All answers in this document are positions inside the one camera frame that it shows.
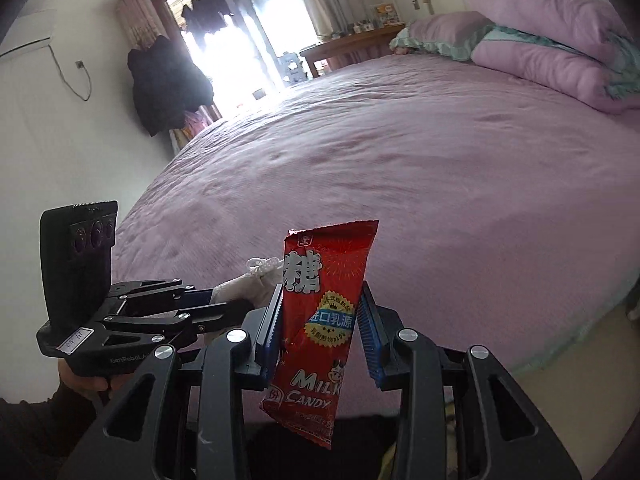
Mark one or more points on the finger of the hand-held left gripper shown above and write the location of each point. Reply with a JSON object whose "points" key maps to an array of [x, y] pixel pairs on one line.
{"points": [[210, 317], [150, 290]]}

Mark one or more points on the white air conditioner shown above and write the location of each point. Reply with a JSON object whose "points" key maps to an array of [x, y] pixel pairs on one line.
{"points": [[25, 32]]}

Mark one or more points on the black hanging coat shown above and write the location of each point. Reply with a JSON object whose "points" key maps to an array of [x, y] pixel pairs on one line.
{"points": [[165, 85]]}

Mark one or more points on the folded purple teal quilt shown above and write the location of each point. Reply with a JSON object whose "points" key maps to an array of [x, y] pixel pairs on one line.
{"points": [[545, 40]]}

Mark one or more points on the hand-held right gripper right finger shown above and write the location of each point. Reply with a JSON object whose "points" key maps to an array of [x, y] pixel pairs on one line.
{"points": [[371, 345]]}

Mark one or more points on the white plastic stool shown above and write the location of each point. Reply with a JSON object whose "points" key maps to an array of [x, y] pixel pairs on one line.
{"points": [[292, 67]]}

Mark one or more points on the pink patterned bag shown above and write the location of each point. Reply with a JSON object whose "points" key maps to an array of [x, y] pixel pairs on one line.
{"points": [[195, 125]]}

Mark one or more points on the clear display case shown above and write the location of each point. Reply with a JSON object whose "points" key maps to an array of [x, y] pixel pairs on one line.
{"points": [[377, 7]]}

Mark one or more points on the orange printed box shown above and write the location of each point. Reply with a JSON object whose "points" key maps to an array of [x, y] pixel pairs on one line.
{"points": [[387, 12]]}

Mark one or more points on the red candy wrapper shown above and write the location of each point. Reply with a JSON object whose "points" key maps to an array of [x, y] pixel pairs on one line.
{"points": [[315, 360]]}

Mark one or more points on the dark clothes on balcony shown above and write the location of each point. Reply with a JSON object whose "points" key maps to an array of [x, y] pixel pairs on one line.
{"points": [[205, 10]]}

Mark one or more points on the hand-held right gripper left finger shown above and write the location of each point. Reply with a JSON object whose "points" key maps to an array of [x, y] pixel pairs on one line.
{"points": [[270, 340]]}

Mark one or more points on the person's left hand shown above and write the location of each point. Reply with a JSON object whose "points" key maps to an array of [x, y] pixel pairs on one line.
{"points": [[82, 382]]}

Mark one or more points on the glass balcony door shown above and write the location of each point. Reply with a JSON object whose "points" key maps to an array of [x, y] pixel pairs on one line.
{"points": [[240, 35]]}

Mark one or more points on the purple bed with teal ruffles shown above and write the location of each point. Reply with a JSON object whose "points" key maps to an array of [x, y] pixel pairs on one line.
{"points": [[400, 160]]}

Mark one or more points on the wooden desk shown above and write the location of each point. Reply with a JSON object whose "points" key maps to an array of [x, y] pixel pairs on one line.
{"points": [[350, 45]]}

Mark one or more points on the person's left forearm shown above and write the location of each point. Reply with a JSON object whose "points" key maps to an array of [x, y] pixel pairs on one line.
{"points": [[30, 435]]}

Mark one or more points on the purple pillow with teal ruffle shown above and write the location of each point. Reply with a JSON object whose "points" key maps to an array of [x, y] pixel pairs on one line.
{"points": [[440, 32]]}

